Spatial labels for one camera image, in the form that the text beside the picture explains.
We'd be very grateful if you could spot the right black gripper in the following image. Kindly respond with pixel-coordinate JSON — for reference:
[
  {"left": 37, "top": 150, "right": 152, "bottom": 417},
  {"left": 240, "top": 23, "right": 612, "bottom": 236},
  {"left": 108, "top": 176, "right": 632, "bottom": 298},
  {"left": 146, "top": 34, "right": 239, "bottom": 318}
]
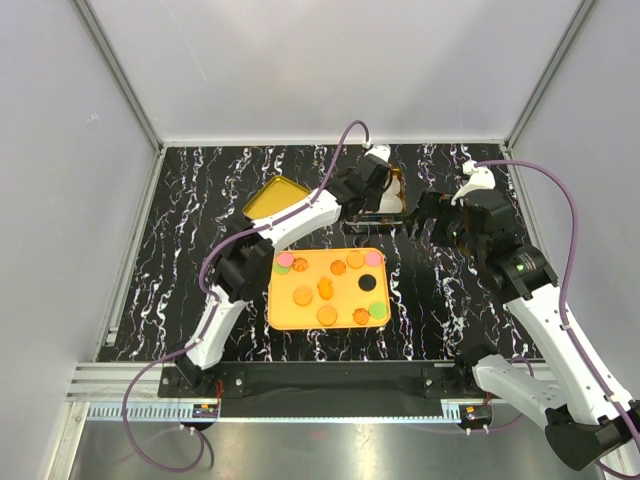
[{"left": 403, "top": 188, "right": 485, "bottom": 263}]

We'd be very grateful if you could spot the orange swirl cookie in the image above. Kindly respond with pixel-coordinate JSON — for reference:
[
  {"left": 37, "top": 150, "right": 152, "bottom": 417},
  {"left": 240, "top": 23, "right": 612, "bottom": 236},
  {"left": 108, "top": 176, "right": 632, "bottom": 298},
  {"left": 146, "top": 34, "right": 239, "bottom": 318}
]
[
  {"left": 330, "top": 260, "right": 347, "bottom": 276},
  {"left": 352, "top": 308, "right": 370, "bottom": 325},
  {"left": 291, "top": 257, "right": 309, "bottom": 273}
]

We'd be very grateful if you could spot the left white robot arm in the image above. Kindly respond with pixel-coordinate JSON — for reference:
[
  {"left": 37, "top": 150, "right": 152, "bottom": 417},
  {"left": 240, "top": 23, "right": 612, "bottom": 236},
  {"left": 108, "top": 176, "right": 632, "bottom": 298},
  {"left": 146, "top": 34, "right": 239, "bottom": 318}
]
[{"left": 175, "top": 145, "right": 391, "bottom": 396}]

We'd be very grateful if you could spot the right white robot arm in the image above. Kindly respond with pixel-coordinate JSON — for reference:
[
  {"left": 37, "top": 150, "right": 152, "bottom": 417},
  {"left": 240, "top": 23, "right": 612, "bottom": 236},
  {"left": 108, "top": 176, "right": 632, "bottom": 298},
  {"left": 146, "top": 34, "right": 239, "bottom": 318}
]
[{"left": 407, "top": 190, "right": 639, "bottom": 471}]

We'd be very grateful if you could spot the white paper cup front-right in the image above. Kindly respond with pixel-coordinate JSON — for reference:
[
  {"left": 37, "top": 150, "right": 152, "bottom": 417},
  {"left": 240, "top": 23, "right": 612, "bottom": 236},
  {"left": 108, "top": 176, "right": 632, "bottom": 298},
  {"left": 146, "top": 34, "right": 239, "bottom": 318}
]
[{"left": 377, "top": 195, "right": 403, "bottom": 215}]

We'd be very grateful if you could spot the gold cookie tin box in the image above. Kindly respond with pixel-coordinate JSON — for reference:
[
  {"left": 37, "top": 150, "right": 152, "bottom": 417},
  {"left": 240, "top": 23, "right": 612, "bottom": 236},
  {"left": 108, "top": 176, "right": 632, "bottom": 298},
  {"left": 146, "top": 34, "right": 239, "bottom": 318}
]
[{"left": 344, "top": 168, "right": 407, "bottom": 233}]

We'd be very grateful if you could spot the white paper cup back-right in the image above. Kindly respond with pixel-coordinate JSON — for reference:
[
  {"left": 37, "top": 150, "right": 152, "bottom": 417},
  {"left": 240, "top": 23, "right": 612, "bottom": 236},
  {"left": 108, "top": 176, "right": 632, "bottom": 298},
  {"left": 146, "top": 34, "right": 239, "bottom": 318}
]
[{"left": 385, "top": 176, "right": 401, "bottom": 196}]

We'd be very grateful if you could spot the pink cookie right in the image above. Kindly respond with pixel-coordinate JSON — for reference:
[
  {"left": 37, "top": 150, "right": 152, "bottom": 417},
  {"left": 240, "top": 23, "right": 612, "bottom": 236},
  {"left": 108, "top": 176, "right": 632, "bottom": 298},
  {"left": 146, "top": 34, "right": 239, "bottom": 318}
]
[{"left": 365, "top": 251, "right": 383, "bottom": 267}]

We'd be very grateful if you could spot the pink cookie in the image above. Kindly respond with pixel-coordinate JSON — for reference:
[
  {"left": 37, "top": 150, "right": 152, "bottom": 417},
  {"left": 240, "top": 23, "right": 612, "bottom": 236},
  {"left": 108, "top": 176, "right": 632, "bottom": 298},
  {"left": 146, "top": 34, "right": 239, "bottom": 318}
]
[
  {"left": 276, "top": 252, "right": 295, "bottom": 268},
  {"left": 365, "top": 251, "right": 383, "bottom": 267}
]

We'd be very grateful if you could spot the round tan biscuit top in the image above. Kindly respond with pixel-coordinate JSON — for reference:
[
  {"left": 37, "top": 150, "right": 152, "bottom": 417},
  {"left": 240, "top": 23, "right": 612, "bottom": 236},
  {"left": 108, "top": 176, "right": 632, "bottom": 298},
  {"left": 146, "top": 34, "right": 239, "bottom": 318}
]
[{"left": 346, "top": 251, "right": 365, "bottom": 269}]

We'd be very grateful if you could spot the round tan biscuit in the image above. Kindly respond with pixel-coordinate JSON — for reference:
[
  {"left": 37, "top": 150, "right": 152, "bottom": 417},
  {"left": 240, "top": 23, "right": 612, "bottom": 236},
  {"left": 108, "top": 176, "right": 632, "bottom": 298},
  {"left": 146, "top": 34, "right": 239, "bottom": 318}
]
[
  {"left": 293, "top": 286, "right": 313, "bottom": 306},
  {"left": 316, "top": 306, "right": 338, "bottom": 327},
  {"left": 346, "top": 251, "right": 365, "bottom": 269}
]

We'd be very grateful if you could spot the gold tin lid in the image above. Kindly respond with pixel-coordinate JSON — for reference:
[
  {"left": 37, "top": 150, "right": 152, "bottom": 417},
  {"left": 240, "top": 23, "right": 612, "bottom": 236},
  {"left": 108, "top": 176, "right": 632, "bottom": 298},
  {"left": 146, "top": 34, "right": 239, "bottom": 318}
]
[{"left": 242, "top": 175, "right": 311, "bottom": 231}]

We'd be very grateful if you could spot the pink cookie left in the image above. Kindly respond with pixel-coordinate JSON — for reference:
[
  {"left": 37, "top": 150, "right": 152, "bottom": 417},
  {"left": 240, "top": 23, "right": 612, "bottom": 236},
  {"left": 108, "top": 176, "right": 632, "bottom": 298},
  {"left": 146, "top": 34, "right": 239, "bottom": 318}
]
[{"left": 276, "top": 252, "right": 295, "bottom": 268}]

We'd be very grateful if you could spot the green cookie right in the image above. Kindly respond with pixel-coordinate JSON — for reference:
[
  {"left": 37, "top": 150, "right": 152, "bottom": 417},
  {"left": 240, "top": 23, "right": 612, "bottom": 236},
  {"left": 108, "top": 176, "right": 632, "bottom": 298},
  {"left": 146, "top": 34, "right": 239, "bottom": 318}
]
[{"left": 368, "top": 302, "right": 388, "bottom": 320}]

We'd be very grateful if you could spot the green cookie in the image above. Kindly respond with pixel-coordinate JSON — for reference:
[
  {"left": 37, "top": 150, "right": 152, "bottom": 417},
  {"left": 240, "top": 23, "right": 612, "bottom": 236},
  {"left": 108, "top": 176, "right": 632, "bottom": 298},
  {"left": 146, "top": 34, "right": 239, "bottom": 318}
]
[
  {"left": 273, "top": 263, "right": 290, "bottom": 275},
  {"left": 368, "top": 302, "right": 388, "bottom": 320}
]

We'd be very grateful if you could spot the yellow pineapple cookie centre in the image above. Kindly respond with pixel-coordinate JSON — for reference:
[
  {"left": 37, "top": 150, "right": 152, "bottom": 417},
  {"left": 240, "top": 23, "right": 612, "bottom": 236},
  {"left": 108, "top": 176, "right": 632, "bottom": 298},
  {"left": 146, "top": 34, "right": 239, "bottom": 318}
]
[{"left": 317, "top": 276, "right": 334, "bottom": 300}]

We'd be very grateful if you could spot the yellow plastic tray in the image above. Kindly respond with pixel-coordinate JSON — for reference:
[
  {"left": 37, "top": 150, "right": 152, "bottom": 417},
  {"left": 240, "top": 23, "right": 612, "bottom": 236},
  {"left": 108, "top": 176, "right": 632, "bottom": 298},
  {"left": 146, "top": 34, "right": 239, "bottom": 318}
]
[{"left": 267, "top": 248, "right": 391, "bottom": 331}]

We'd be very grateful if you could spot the green cookie left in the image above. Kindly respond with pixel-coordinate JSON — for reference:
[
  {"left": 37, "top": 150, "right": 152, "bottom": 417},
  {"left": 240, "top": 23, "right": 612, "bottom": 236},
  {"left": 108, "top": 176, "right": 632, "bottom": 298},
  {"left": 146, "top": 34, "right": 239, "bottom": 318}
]
[{"left": 273, "top": 263, "right": 290, "bottom": 275}]

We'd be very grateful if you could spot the orange swirl cookie bottom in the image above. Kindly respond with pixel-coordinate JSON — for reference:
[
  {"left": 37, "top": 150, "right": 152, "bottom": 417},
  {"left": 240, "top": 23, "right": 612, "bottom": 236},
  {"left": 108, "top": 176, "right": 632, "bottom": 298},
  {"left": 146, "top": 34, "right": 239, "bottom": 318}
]
[{"left": 352, "top": 308, "right": 370, "bottom": 325}]

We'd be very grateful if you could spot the round tan biscuit left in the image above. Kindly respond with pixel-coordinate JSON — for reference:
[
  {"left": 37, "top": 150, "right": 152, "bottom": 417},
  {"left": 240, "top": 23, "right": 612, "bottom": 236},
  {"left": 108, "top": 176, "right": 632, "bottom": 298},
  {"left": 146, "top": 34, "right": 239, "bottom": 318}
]
[{"left": 293, "top": 286, "right": 313, "bottom": 306}]

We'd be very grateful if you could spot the round tan biscuit bottom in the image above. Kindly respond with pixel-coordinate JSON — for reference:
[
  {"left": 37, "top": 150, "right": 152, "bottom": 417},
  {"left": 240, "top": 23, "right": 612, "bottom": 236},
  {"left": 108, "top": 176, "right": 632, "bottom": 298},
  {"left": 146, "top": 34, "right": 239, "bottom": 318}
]
[{"left": 316, "top": 306, "right": 338, "bottom": 327}]

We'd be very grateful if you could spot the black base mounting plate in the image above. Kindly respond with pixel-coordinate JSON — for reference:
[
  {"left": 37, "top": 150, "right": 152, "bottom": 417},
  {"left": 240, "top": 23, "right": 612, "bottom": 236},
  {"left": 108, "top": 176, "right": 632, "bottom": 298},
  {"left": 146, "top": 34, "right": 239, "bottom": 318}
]
[{"left": 158, "top": 361, "right": 515, "bottom": 433}]

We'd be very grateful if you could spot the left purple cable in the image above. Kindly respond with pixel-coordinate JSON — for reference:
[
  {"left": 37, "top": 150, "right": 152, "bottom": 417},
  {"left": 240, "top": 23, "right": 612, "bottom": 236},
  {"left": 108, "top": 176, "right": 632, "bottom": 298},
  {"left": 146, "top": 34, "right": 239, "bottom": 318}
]
[{"left": 118, "top": 119, "right": 374, "bottom": 474}]

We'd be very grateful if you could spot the purple cable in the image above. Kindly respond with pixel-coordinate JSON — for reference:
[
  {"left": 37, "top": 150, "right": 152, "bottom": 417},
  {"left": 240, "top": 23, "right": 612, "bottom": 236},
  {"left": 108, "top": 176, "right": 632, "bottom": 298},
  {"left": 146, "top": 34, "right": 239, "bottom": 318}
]
[
  {"left": 462, "top": 159, "right": 640, "bottom": 476},
  {"left": 118, "top": 119, "right": 374, "bottom": 474}
]

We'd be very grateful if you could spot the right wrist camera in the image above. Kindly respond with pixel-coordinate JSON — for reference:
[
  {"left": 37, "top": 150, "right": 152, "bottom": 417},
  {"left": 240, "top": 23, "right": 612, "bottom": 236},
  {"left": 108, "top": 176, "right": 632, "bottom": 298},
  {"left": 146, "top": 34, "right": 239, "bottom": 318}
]
[{"left": 450, "top": 160, "right": 495, "bottom": 206}]

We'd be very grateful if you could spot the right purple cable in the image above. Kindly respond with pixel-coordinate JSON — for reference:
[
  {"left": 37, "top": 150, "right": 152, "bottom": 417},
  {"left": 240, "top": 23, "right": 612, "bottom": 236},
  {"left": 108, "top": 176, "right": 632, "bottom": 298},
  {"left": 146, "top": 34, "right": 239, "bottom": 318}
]
[{"left": 462, "top": 159, "right": 640, "bottom": 476}]

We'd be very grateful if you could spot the aluminium frame rail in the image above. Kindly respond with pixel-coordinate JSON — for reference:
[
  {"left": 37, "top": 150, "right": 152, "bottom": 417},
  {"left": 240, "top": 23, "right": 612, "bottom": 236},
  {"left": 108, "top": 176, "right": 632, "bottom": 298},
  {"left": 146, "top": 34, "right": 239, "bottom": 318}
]
[{"left": 66, "top": 362, "right": 220, "bottom": 423}]

